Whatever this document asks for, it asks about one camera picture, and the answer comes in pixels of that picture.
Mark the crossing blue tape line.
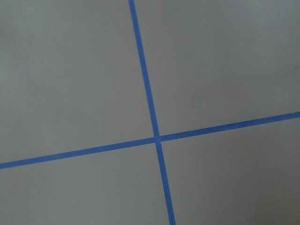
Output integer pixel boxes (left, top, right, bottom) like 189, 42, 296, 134
0, 112, 300, 169

